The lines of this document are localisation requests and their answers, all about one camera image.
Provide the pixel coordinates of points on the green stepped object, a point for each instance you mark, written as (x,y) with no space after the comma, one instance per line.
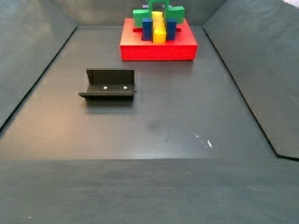
(172,12)

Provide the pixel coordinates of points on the black fixture holder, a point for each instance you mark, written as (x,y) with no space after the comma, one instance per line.
(109,84)

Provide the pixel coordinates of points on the red base board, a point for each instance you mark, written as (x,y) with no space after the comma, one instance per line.
(137,50)

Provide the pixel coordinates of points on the yellow long bar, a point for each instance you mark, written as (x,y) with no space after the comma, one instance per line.
(159,27)

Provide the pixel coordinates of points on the right far blue block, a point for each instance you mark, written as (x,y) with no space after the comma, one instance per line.
(171,28)

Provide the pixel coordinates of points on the blue block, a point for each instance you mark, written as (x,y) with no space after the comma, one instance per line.
(171,28)
(147,29)

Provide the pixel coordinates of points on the left far blue block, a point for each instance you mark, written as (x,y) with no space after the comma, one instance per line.
(147,29)

